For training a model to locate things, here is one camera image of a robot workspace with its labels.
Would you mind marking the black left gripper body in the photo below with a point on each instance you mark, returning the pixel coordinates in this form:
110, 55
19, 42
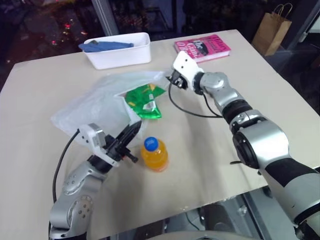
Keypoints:
117, 148

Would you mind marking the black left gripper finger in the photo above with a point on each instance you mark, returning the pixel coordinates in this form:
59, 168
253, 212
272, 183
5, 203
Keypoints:
130, 130
132, 137

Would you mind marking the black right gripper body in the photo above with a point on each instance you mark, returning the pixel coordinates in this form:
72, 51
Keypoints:
179, 80

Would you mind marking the translucent white plastic bag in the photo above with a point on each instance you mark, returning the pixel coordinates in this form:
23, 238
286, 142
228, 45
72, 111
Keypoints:
100, 100

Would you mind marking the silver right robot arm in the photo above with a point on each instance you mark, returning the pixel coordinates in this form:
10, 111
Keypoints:
260, 145

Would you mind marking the brown paper bag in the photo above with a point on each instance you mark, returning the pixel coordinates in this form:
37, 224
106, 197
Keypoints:
271, 31

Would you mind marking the orange juice bottle blue cap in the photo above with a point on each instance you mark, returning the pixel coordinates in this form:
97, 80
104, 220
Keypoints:
154, 156

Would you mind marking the green snack packet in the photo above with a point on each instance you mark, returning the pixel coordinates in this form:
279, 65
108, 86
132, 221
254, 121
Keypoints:
145, 101

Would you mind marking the pink book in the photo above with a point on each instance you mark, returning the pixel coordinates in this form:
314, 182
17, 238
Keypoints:
203, 48

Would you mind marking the white plastic bin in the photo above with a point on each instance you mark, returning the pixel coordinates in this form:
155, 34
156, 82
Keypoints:
120, 53

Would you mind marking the blue cloth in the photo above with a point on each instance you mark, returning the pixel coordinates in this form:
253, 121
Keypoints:
105, 46

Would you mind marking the grey metal pillar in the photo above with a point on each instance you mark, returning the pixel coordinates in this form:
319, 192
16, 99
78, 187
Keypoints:
105, 16

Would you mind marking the grey robot torso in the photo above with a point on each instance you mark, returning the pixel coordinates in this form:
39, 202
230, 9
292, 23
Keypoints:
185, 235

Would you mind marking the dark rounded shape under table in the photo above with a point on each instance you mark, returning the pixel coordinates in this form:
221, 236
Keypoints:
225, 216

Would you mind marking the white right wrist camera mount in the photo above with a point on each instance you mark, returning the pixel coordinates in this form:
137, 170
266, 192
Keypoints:
186, 66

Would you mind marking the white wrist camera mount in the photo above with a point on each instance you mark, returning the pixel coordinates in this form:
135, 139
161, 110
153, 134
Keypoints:
186, 66
93, 140

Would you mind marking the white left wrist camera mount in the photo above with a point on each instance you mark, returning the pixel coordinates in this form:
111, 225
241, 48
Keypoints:
93, 140

